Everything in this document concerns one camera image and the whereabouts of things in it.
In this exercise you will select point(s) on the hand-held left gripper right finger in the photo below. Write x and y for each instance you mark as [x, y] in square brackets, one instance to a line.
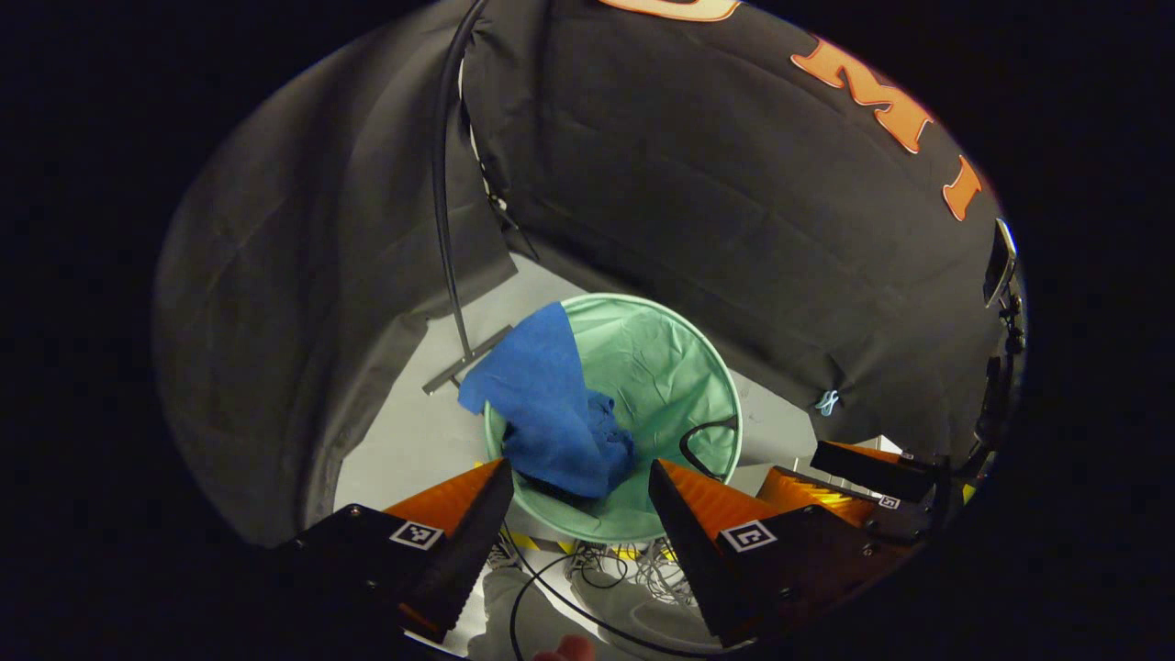
[698, 555]

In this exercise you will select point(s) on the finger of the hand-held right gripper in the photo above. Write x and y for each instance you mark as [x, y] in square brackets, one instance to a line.
[872, 470]
[826, 496]

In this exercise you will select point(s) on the dark equipment stand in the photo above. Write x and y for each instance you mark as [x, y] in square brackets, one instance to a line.
[1001, 262]

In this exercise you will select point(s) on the black backdrop cloth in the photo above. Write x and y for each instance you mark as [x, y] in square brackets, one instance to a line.
[716, 202]
[303, 275]

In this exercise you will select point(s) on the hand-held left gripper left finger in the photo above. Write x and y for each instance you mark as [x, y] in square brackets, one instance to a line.
[464, 555]

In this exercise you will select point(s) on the green laundry hamper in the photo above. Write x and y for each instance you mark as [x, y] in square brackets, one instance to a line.
[661, 367]

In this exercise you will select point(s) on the person's grey trousers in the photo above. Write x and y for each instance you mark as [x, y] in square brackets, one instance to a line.
[633, 620]

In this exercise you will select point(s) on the black clothes rack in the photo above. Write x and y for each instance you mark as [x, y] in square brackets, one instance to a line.
[441, 165]

